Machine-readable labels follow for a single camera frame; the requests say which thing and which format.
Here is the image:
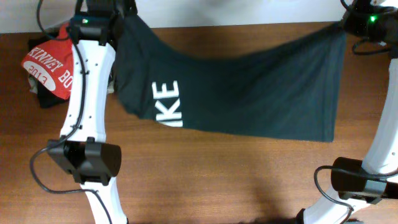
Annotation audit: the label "dark green t-shirt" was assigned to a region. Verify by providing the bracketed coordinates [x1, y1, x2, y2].
[114, 15, 346, 142]

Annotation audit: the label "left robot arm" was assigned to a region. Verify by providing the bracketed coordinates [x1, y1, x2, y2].
[44, 1, 137, 223]

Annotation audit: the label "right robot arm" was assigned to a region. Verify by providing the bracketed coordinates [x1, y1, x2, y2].
[293, 1, 397, 223]

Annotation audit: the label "red printed t-shirt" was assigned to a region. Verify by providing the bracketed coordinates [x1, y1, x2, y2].
[21, 24, 73, 100]

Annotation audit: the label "khaki folded garment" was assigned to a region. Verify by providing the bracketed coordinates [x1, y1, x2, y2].
[107, 78, 115, 94]

